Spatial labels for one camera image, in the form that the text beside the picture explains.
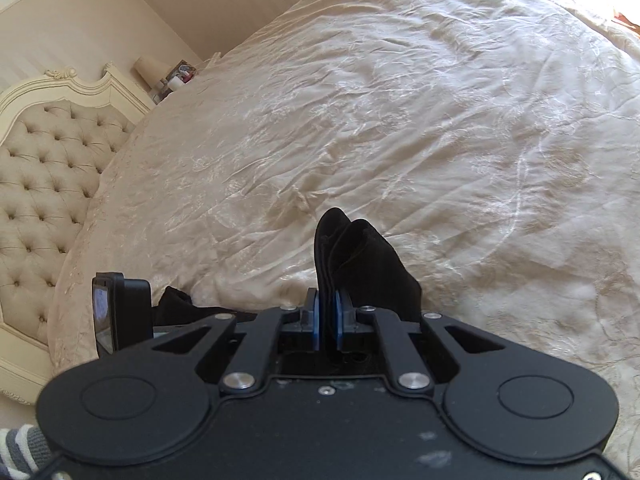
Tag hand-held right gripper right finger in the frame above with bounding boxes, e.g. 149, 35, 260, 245
336, 291, 542, 394

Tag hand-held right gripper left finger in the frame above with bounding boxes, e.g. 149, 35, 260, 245
107, 287, 321, 392

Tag black pants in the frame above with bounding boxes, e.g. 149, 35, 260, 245
152, 207, 424, 332

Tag person's left forearm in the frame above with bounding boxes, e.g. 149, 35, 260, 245
0, 424, 55, 480

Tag beige tufted headboard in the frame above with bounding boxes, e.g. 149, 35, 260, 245
0, 62, 157, 407

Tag cream embroidered bedspread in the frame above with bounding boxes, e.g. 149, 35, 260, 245
47, 0, 640, 480

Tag cluttered nightstand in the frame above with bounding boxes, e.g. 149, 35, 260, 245
149, 58, 213, 106

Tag cream table lamp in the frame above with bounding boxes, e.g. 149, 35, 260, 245
132, 54, 170, 87

